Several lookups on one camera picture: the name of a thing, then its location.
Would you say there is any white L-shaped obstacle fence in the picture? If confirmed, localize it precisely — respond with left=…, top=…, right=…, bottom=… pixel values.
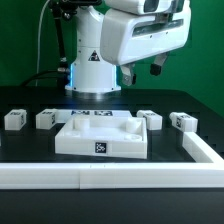
left=0, top=132, right=224, bottom=189

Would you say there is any white cable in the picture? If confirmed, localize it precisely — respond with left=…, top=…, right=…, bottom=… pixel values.
left=34, top=0, right=51, bottom=88

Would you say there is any white square tabletop part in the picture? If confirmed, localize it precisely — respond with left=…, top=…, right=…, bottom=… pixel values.
left=55, top=115, right=147, bottom=159

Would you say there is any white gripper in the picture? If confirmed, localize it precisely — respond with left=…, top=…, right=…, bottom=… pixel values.
left=100, top=3, right=191, bottom=86

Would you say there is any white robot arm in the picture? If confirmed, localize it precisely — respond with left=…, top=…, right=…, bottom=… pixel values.
left=68, top=0, right=191, bottom=94

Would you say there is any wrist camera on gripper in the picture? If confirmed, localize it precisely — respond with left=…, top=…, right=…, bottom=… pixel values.
left=143, top=0, right=185, bottom=14

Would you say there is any black cable bundle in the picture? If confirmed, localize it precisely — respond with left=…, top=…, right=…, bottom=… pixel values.
left=20, top=69, right=72, bottom=88

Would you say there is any white sheet with fiducial tags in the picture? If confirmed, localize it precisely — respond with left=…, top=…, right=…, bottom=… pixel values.
left=56, top=109, right=131, bottom=123

